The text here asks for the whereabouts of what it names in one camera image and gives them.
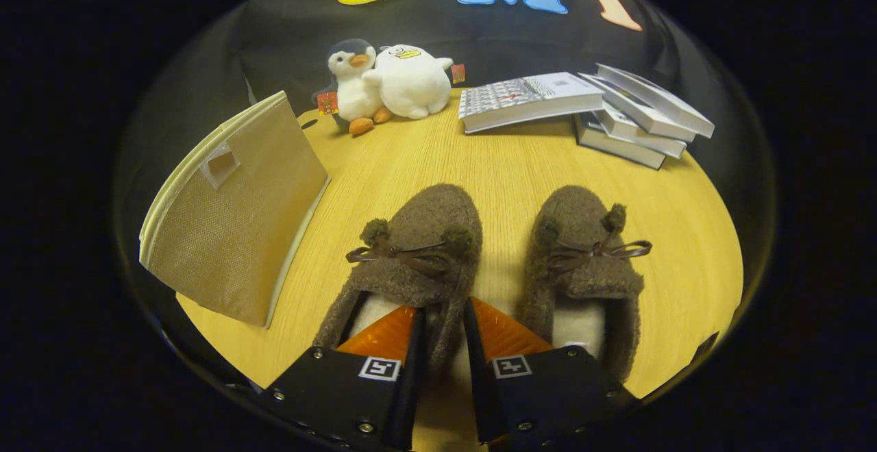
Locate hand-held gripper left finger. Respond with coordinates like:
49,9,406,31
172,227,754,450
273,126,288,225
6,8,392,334
259,305,428,452

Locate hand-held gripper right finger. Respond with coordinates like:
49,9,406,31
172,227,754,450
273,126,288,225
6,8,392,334
463,297,627,451

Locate brown fuzzy slipper shoe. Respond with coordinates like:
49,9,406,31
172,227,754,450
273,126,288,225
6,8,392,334
517,185,653,384
313,184,484,388

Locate beige fabric storage box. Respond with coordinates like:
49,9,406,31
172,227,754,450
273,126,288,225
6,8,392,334
139,90,331,329

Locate grey paperback book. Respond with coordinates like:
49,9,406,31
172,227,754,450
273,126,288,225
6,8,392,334
574,113,667,170

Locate white book patterned cover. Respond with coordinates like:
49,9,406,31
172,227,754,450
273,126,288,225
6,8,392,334
458,72,605,134

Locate white paperback book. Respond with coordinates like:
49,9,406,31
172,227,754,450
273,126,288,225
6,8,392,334
596,106,687,160

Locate blue white penguin plush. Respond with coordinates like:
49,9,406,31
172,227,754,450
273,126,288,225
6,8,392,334
312,38,393,136

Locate white duck plush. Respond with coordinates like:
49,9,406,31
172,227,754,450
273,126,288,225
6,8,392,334
363,44,467,121

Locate white book dark cover photo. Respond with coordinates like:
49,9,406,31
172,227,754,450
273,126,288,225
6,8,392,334
595,63,715,139

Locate black backdrop cloth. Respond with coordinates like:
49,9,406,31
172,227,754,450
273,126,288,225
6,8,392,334
116,0,775,302

